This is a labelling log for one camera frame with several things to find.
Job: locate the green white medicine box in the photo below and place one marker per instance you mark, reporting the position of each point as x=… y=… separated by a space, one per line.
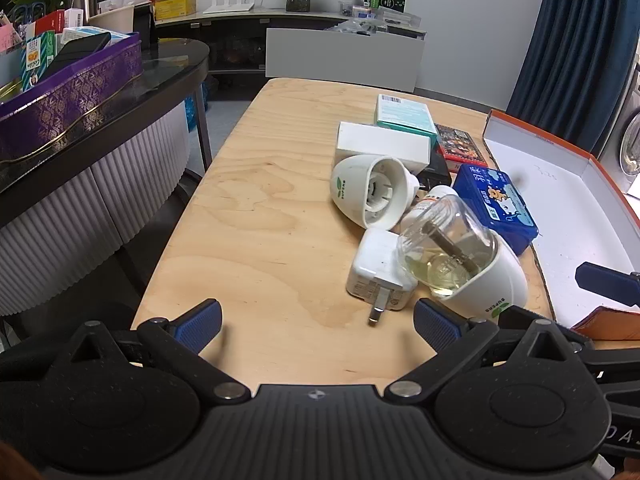
x=37 y=60

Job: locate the beige cup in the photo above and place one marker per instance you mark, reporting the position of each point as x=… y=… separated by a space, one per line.
x=115 y=20

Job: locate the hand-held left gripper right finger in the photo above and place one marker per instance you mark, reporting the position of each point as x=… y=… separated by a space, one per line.
x=437 y=322

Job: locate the white blue box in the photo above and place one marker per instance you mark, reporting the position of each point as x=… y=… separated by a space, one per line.
x=80 y=34

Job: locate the blue plastic bag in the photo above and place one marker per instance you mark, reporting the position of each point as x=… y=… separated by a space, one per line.
x=192 y=110

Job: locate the television cabinet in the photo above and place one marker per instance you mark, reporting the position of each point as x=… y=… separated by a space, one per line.
x=225 y=19

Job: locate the pile of clear packets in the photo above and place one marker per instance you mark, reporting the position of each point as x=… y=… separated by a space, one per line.
x=365 y=25

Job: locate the white cardboard box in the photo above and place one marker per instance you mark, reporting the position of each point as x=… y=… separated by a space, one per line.
x=380 y=142

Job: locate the purple patterned box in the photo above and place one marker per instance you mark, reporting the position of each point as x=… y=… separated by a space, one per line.
x=75 y=95

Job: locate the dark oval side table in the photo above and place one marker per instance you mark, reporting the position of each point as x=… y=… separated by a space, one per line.
x=75 y=200

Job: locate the small black box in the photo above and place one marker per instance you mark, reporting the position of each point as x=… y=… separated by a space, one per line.
x=436 y=170

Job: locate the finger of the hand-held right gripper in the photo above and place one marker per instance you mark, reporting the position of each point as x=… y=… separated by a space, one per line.
x=515 y=316
x=607 y=284

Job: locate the steel thermos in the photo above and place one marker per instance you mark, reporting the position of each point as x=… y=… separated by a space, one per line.
x=82 y=2

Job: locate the yellow box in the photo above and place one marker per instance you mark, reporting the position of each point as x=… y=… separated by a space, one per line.
x=172 y=6

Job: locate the white pill bottle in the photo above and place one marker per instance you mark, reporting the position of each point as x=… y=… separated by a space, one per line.
x=440 y=195

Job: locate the teal bandage box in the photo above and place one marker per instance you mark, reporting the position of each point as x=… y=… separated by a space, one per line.
x=405 y=115

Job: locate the black rectangular device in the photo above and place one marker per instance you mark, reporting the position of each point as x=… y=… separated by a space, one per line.
x=142 y=22

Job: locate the white power adapter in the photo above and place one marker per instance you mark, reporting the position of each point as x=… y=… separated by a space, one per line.
x=375 y=270

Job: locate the white heater with liquid bottle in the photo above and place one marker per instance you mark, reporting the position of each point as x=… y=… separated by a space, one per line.
x=500 y=280

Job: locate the blue curtain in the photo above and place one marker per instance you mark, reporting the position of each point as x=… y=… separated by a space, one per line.
x=565 y=35

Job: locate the black case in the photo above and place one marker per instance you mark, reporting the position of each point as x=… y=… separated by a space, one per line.
x=75 y=52

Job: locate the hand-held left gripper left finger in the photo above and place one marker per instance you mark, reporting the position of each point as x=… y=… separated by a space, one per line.
x=200 y=320

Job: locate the silver washing machine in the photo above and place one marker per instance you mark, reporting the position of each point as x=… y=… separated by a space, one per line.
x=627 y=135

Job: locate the white mosquito repellent heater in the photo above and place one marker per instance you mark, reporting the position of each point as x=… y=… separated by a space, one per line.
x=350 y=185

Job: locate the red black patterned box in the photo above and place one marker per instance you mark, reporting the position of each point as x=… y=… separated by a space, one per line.
x=457 y=145

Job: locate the blue plastic box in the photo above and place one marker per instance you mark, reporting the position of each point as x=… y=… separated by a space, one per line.
x=500 y=200

